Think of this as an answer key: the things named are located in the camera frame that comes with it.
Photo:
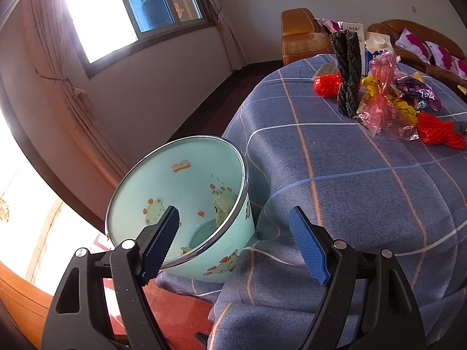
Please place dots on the sliding glass window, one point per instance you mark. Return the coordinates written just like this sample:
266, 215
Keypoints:
160, 3

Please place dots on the green snack packet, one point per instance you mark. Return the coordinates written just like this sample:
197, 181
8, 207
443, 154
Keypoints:
326, 68

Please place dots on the pink translucent plastic bag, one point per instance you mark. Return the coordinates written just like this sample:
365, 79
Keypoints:
381, 69

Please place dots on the pink floral pillow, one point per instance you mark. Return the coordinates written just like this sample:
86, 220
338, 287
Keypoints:
441, 54
461, 68
412, 42
328, 25

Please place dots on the pink tied curtain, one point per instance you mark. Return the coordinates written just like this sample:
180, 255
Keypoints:
54, 43

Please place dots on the purple snack packet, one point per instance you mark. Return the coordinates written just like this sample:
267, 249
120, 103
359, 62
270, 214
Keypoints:
423, 93

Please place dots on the mint cartoon print bin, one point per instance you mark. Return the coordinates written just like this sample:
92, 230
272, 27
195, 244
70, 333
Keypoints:
182, 189

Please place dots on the tall white milk carton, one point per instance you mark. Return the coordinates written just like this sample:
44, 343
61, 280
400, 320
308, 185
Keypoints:
355, 28

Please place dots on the blue plaid tablecloth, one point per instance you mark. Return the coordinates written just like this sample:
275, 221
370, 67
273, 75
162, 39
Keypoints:
346, 189

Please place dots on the blue and white gable carton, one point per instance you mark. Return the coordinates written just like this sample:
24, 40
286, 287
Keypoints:
379, 42

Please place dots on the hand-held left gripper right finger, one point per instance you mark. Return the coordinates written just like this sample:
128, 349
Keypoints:
310, 251

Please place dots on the pink hanging curtain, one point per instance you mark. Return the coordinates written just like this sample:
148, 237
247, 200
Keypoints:
222, 25

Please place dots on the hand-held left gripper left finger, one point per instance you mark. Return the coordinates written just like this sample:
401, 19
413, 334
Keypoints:
160, 242

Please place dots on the brown leather sofa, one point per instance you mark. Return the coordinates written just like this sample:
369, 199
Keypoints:
401, 29

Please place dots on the brown leather armchair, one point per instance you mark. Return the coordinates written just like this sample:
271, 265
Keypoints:
299, 36

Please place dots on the orange wooden cabinet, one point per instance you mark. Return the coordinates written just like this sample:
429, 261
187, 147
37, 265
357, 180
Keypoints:
18, 299

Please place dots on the red plastic wrapper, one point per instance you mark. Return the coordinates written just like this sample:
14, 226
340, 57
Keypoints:
436, 133

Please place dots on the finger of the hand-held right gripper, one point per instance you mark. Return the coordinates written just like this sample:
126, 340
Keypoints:
462, 128

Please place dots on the yellow wrapper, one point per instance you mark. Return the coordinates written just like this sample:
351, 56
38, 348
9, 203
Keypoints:
370, 85
403, 111

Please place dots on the red crumpled plastic bag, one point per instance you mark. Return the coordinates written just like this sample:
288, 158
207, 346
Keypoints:
326, 85

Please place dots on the red window decal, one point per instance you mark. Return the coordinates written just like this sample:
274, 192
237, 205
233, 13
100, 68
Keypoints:
178, 10

